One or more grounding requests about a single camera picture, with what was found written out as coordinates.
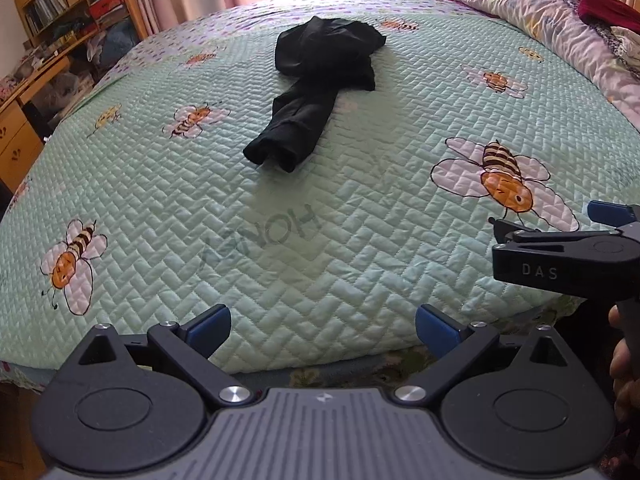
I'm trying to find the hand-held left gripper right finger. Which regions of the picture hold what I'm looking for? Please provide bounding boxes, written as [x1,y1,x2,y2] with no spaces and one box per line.
[392,304,576,406]

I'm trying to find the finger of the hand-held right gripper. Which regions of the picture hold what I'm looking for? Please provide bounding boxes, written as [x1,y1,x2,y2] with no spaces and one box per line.
[489,215,583,247]
[587,200,639,233]

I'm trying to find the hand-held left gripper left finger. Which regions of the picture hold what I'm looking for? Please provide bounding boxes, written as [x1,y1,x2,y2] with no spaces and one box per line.
[70,304,253,408]

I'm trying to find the black pants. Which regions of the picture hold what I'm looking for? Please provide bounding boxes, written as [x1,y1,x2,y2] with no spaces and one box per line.
[243,16,387,175]

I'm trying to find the person's right hand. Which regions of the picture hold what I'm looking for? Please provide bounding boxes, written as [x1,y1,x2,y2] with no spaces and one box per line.
[607,305,640,423]

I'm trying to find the green bee-print quilt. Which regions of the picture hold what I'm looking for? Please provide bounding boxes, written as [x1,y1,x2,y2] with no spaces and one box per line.
[0,0,640,391]

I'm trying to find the white crumpled cloth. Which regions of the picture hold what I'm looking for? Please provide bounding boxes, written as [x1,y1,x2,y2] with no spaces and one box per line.
[610,25,640,78]

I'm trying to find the dark red garment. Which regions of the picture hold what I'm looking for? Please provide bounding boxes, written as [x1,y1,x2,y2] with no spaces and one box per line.
[579,0,640,36]

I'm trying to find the white floral duvet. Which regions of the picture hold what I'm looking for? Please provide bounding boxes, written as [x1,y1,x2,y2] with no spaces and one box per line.
[407,0,640,131]

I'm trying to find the wooden desk with drawers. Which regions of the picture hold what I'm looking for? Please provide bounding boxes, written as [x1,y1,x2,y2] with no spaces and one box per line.
[0,35,101,191]

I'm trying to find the blue bag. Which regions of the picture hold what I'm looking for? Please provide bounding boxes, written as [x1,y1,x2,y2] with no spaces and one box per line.
[100,20,138,61]

